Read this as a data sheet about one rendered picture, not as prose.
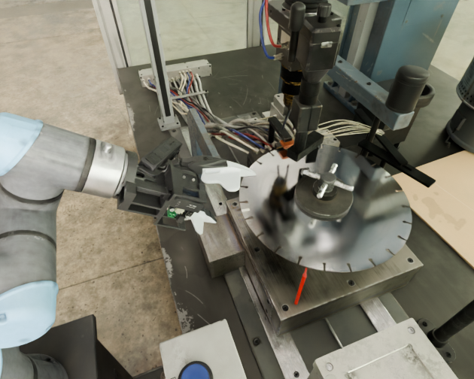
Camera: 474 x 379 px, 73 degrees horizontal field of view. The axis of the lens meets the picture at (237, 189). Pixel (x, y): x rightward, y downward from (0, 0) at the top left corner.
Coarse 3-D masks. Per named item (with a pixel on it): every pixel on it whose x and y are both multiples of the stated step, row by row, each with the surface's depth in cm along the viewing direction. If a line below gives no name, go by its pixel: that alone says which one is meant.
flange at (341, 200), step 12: (300, 180) 65; (312, 180) 65; (300, 192) 62; (312, 192) 62; (336, 192) 60; (348, 192) 63; (300, 204) 61; (312, 204) 60; (324, 204) 60; (336, 204) 60; (348, 204) 60; (324, 216) 59; (336, 216) 59
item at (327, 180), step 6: (330, 168) 62; (306, 174) 61; (312, 174) 60; (318, 174) 60; (324, 174) 60; (330, 174) 60; (324, 180) 59; (330, 180) 58; (336, 180) 59; (318, 186) 61; (324, 186) 58; (330, 186) 59; (342, 186) 58; (348, 186) 58; (318, 192) 57; (324, 192) 60; (318, 198) 57
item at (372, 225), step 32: (288, 160) 70; (320, 160) 70; (352, 160) 70; (256, 192) 64; (288, 192) 64; (352, 192) 64; (384, 192) 64; (256, 224) 58; (288, 224) 58; (320, 224) 58; (352, 224) 58; (384, 224) 58; (288, 256) 54; (320, 256) 54; (352, 256) 54; (384, 256) 54
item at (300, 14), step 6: (294, 6) 42; (300, 6) 42; (294, 12) 43; (300, 12) 43; (294, 18) 43; (300, 18) 43; (294, 24) 44; (300, 24) 44; (294, 30) 44; (294, 36) 45; (294, 42) 46; (294, 48) 46; (288, 54) 48; (294, 54) 47; (288, 60) 48; (294, 60) 48
